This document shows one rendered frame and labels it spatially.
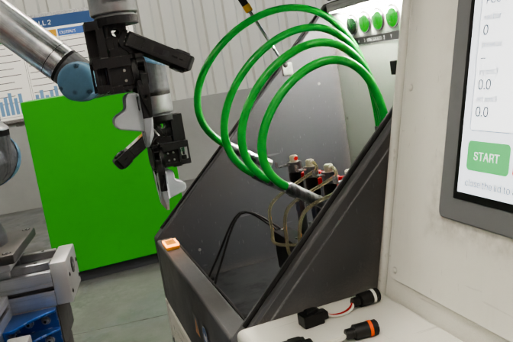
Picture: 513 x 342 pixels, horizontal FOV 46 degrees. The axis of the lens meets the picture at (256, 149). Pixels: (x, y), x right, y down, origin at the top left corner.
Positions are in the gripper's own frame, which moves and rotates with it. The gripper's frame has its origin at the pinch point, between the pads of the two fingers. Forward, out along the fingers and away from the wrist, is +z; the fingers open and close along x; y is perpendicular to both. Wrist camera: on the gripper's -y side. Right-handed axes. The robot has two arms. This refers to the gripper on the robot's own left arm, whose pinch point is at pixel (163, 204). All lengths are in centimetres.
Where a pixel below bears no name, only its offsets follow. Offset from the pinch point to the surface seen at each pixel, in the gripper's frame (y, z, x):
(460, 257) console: 22, -2, -75
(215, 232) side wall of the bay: 12.7, 11.6, 9.1
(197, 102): 6.4, -22.4, -22.4
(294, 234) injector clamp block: 21.2, 7.0, -23.1
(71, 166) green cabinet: -14, 22, 296
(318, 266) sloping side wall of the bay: 12, 2, -57
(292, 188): 13.4, -7.9, -46.9
